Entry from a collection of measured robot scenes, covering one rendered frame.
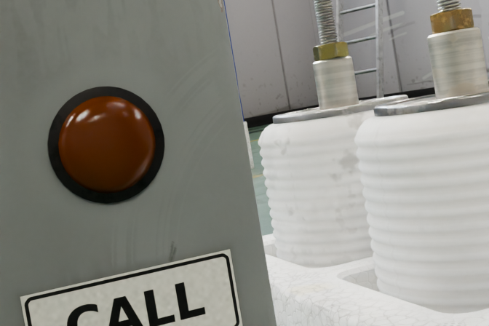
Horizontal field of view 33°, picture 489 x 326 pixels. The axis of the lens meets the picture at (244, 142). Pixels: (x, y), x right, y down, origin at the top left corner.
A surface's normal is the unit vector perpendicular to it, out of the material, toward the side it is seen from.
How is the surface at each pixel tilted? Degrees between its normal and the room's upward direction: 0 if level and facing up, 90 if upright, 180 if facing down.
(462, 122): 57
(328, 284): 0
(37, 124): 90
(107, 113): 76
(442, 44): 90
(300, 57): 90
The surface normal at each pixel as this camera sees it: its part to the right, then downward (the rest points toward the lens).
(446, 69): -0.61, 0.14
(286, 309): -0.93, 0.17
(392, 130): -0.75, -0.39
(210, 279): 0.33, 0.00
